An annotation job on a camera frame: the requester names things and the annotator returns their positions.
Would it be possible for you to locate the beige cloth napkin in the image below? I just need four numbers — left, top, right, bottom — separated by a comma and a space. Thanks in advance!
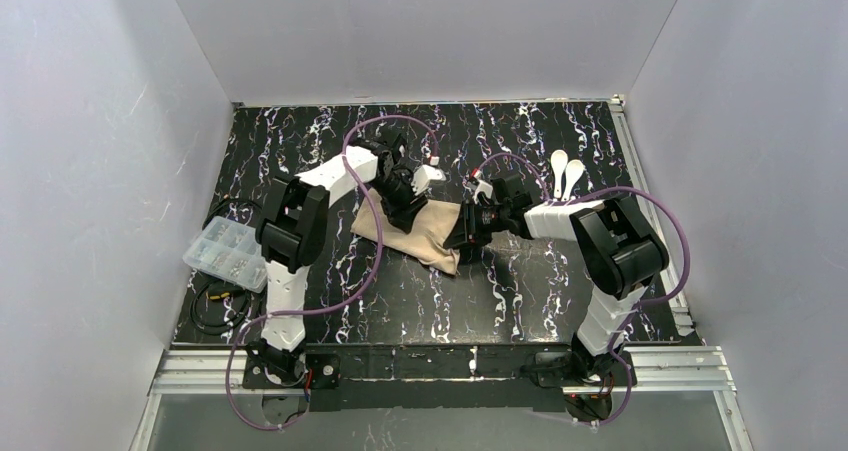
369, 189, 460, 276

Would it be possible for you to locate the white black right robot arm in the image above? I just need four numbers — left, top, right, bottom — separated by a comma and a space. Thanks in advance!
443, 173, 669, 358

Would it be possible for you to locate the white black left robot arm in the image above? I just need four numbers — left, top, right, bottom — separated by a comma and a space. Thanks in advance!
256, 133, 461, 352

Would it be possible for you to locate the white spoon left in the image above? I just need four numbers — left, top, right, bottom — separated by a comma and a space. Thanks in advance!
549, 149, 569, 201

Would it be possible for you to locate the white spoon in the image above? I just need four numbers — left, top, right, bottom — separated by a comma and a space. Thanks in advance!
560, 159, 585, 202
549, 149, 569, 201

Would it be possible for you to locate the white spoon right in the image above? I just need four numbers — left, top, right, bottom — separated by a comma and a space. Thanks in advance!
560, 159, 585, 202

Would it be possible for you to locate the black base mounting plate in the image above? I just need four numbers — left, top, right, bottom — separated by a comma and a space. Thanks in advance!
235, 343, 637, 415

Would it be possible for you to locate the clear plastic box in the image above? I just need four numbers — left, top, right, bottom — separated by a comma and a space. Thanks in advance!
183, 216, 267, 293

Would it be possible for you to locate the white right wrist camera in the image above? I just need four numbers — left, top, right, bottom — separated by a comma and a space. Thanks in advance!
471, 178, 493, 204

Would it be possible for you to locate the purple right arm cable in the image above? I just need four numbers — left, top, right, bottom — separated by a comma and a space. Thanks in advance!
472, 152, 692, 428

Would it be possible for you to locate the aluminium front frame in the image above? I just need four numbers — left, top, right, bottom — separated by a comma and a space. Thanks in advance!
132, 343, 752, 450

